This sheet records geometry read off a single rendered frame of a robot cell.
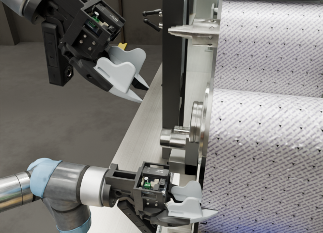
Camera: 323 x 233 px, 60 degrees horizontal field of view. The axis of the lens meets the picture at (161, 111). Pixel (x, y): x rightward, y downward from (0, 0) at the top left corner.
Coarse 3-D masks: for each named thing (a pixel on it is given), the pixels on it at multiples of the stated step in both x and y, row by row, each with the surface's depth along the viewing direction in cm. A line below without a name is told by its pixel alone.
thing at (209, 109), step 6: (204, 96) 46; (210, 96) 46; (210, 102) 45; (210, 108) 45; (210, 114) 44; (210, 120) 44; (204, 132) 44; (204, 138) 45; (204, 144) 45; (198, 150) 47; (204, 150) 46
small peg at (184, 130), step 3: (174, 126) 49; (177, 126) 49; (180, 126) 49; (174, 129) 49; (177, 129) 49; (180, 129) 49; (183, 129) 48; (186, 129) 48; (174, 132) 49; (177, 132) 49; (180, 132) 49; (183, 132) 49; (186, 132) 48
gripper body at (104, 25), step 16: (32, 0) 38; (48, 0) 40; (64, 0) 39; (80, 0) 39; (96, 0) 42; (32, 16) 40; (48, 16) 41; (64, 16) 41; (80, 16) 38; (96, 16) 41; (112, 16) 43; (64, 32) 42; (80, 32) 40; (96, 32) 40; (112, 32) 41; (64, 48) 41; (80, 48) 42; (96, 48) 41
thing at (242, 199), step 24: (216, 168) 47; (216, 192) 50; (240, 192) 48; (264, 192) 47; (288, 192) 46; (312, 192) 45; (216, 216) 53; (240, 216) 52; (264, 216) 50; (288, 216) 49; (312, 216) 48
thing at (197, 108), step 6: (198, 102) 49; (192, 108) 47; (198, 108) 47; (192, 114) 47; (198, 114) 47; (192, 120) 46; (198, 120) 46; (192, 126) 46; (198, 126) 46; (192, 132) 47; (198, 132) 47; (192, 138) 48; (198, 138) 47
